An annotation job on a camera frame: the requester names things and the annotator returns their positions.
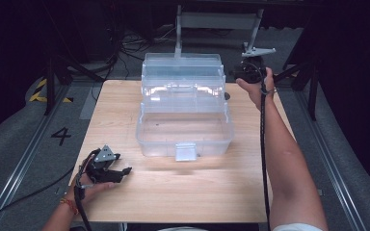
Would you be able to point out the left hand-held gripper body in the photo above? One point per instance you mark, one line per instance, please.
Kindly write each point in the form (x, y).
(99, 166)

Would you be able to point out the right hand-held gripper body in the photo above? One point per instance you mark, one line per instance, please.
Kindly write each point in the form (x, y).
(250, 70)

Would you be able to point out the person's right hand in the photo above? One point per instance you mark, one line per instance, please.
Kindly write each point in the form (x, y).
(257, 91)

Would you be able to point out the person's left hand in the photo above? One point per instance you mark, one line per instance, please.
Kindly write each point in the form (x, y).
(88, 191)

